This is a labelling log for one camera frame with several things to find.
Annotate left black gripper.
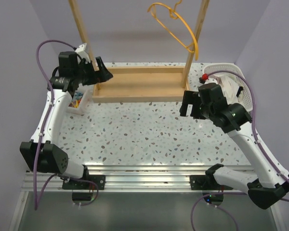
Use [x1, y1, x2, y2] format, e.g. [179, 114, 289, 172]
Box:
[73, 56, 112, 86]

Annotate orange plastic hanger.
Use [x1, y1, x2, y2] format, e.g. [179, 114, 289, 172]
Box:
[147, 0, 199, 61]

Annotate yellow clothespin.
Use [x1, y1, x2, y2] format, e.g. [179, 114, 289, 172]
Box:
[71, 101, 79, 108]

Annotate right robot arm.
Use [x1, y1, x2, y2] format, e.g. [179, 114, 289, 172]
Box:
[180, 83, 289, 209]

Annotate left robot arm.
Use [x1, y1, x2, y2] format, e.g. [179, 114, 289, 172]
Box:
[20, 51, 113, 189]

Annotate white clothespin tray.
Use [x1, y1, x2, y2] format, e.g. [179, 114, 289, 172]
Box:
[66, 89, 91, 115]

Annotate clothespins in tray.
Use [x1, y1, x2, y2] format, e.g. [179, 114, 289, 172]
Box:
[69, 91, 84, 108]

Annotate wooden hanging rack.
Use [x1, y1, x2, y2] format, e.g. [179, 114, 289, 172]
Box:
[67, 0, 210, 103]

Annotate clothes in basket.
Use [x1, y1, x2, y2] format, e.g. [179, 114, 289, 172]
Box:
[216, 74, 245, 104]

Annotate white laundry basket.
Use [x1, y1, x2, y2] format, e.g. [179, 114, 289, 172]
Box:
[202, 63, 253, 113]

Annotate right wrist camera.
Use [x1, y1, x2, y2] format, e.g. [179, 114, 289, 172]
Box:
[199, 74, 219, 86]

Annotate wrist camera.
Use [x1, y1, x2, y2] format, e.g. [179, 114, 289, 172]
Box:
[199, 74, 219, 86]
[75, 43, 91, 63]

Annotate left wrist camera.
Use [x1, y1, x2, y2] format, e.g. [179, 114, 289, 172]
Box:
[75, 43, 91, 63]

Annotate aluminium mounting rail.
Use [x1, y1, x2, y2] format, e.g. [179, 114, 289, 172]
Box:
[21, 164, 263, 193]

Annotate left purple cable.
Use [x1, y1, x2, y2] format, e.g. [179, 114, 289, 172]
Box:
[33, 39, 99, 210]

